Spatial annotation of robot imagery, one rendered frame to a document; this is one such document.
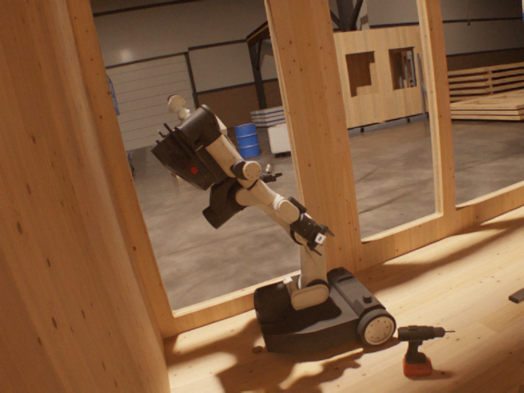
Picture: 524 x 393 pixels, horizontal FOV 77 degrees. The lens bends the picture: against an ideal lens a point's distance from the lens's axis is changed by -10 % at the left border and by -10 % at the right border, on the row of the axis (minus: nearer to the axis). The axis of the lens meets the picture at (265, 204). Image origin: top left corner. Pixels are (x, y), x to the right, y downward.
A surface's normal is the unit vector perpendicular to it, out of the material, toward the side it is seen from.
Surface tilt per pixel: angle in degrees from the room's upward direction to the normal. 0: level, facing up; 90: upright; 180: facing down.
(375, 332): 90
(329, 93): 90
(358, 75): 90
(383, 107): 90
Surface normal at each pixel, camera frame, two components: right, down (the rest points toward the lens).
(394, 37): 0.33, 0.21
